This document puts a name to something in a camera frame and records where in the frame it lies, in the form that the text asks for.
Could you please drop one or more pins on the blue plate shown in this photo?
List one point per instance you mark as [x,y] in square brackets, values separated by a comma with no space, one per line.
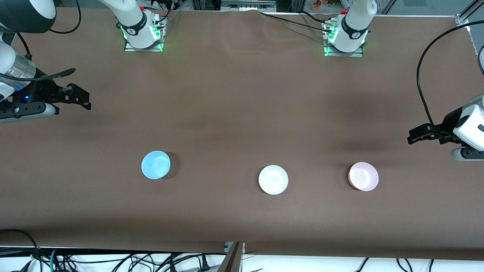
[155,165]

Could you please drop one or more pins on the white plate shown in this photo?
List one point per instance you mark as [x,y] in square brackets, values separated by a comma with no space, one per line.
[273,180]

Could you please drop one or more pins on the aluminium post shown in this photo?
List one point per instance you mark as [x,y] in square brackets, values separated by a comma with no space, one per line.
[234,258]

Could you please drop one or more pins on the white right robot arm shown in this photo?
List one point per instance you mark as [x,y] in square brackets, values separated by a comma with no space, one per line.
[132,22]

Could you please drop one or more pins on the pink bowl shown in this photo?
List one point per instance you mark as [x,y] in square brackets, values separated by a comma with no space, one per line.
[363,176]

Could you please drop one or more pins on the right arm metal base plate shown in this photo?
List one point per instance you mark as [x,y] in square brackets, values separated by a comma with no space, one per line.
[143,49]

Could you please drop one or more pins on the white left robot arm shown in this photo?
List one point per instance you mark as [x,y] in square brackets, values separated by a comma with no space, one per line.
[355,26]

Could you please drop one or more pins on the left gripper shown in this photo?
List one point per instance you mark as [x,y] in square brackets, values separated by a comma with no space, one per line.
[447,123]

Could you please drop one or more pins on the grey metal device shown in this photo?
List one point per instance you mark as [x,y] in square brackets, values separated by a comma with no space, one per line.
[247,5]

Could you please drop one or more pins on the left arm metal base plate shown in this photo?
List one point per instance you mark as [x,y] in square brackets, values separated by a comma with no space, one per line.
[344,54]

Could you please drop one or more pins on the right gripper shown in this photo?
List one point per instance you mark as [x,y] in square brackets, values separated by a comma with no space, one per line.
[42,91]

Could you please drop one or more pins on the brown table cloth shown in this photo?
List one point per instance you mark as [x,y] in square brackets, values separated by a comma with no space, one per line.
[242,113]

